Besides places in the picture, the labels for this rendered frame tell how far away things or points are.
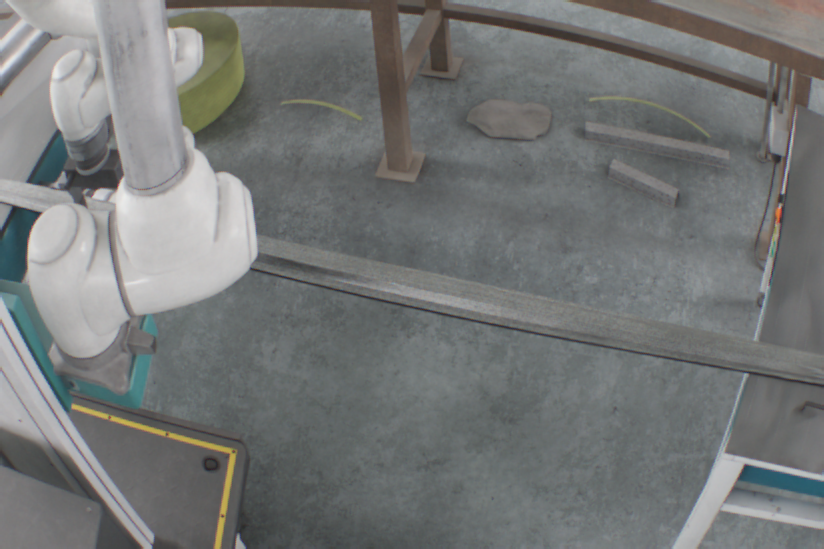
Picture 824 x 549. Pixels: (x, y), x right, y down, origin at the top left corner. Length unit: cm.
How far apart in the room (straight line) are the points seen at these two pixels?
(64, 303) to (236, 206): 31
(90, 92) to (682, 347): 103
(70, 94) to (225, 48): 160
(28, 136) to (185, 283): 102
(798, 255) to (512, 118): 134
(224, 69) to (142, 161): 178
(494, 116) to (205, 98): 79
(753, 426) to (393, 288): 67
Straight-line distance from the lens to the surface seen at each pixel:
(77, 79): 162
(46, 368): 162
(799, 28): 241
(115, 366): 160
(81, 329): 152
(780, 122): 255
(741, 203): 299
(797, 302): 189
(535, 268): 277
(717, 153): 306
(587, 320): 177
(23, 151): 234
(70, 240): 144
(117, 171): 177
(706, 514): 192
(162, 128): 135
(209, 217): 143
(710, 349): 176
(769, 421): 174
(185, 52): 162
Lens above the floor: 221
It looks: 52 degrees down
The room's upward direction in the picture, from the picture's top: 6 degrees counter-clockwise
